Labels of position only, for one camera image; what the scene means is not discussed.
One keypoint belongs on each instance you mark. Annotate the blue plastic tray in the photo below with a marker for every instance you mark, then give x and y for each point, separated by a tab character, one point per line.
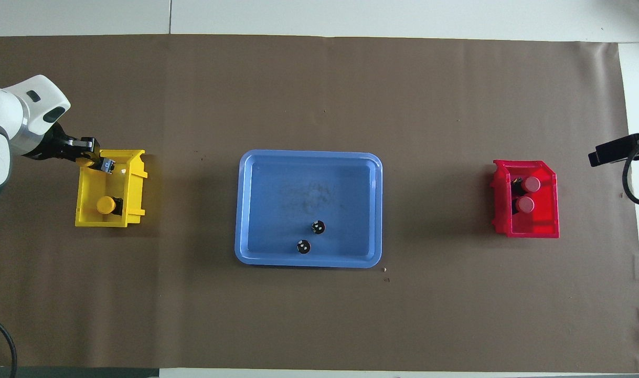
277	199

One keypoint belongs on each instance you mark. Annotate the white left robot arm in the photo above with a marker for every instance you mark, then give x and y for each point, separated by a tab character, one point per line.
36	105

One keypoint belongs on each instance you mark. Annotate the black cylinder capacitor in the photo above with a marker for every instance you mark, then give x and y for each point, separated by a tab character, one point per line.
318	227
302	247

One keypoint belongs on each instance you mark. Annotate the yellow plastic bin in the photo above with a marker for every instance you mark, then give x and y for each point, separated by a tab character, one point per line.
86	184

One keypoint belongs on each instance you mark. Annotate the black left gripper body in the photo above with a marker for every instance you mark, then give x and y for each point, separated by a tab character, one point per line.
57	147

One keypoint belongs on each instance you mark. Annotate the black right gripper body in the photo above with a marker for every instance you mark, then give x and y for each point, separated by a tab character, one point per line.
631	148

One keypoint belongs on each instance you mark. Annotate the red plastic bin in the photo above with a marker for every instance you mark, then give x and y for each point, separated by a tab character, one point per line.
540	226

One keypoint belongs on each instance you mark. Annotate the brown paper table mat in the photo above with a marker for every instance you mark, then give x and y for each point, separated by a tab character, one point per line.
319	315

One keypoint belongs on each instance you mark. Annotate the red push button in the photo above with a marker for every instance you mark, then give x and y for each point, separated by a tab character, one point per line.
532	184
525	205

